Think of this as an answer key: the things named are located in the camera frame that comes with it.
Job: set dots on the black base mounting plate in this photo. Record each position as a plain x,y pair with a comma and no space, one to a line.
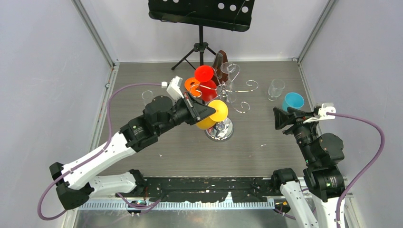
209,190

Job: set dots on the chrome wine glass rack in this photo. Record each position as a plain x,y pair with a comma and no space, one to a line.
223,130

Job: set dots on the brown metronome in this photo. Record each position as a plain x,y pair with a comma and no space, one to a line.
219,60

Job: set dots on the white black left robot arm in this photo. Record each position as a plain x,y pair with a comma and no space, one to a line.
78,181

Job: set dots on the red wine glass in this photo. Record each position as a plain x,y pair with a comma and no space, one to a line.
204,74

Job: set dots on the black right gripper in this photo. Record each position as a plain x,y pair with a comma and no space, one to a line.
282,118

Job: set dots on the black music stand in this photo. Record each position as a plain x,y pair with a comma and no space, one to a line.
233,15

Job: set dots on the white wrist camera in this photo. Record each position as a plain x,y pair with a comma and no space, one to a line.
174,88
322,113

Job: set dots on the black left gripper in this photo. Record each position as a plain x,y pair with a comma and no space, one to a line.
203,111

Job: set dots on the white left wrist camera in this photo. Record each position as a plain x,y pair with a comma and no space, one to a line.
174,88

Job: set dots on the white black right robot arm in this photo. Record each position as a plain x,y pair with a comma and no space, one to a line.
322,177

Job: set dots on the aluminium frame rail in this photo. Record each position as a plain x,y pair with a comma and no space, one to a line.
128,201

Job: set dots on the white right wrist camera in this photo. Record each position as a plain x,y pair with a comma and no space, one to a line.
322,113

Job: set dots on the yellow wine glass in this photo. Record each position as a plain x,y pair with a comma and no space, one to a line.
221,113

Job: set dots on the clear textured wine glass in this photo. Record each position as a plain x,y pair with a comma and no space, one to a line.
275,89

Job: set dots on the blue wine glass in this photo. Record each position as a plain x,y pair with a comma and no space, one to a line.
293,100

